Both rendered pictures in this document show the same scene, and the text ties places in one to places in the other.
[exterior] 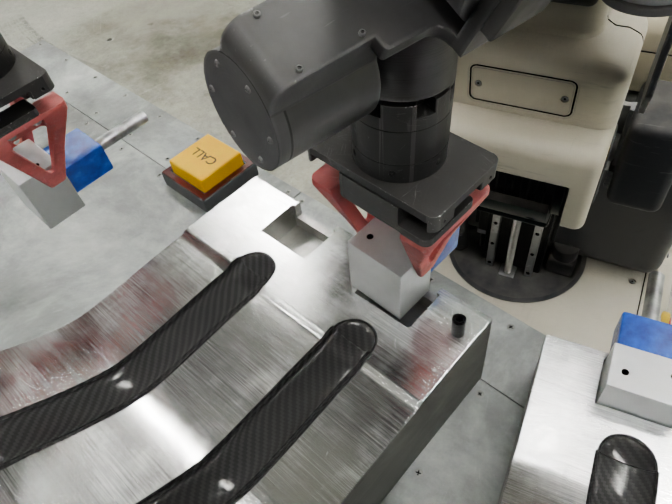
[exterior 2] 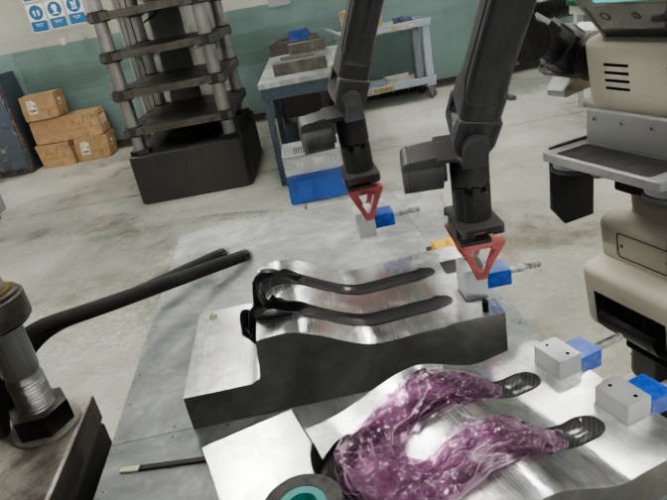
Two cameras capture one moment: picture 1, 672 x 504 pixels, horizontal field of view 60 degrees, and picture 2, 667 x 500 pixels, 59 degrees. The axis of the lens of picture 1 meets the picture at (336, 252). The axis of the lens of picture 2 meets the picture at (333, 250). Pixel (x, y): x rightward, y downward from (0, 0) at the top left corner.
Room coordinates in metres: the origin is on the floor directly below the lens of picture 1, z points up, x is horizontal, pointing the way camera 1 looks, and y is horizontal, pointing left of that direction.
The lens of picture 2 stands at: (-0.51, -0.40, 1.38)
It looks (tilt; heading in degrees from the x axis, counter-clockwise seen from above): 24 degrees down; 39
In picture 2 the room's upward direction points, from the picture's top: 11 degrees counter-clockwise
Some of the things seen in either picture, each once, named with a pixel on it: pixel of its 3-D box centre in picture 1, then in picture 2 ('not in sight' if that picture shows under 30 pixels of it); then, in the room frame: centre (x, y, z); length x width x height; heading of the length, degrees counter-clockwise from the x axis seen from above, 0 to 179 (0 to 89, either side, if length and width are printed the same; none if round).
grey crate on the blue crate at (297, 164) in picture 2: not in sight; (324, 153); (2.80, 2.19, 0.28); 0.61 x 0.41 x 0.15; 128
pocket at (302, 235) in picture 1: (303, 242); (456, 275); (0.35, 0.03, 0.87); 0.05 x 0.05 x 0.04; 41
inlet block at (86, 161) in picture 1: (86, 153); (387, 215); (0.43, 0.21, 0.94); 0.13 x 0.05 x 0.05; 131
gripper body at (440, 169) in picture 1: (400, 125); (471, 203); (0.27, -0.05, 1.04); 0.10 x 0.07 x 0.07; 40
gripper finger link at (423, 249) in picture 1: (413, 218); (476, 249); (0.26, -0.05, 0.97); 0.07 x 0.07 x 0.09; 40
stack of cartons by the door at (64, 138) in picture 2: not in sight; (69, 125); (3.33, 6.24, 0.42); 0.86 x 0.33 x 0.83; 128
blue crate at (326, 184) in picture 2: not in sight; (328, 176); (2.80, 2.19, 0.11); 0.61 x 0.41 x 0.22; 128
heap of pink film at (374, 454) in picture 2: not in sight; (440, 429); (-0.05, -0.13, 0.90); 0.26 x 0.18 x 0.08; 148
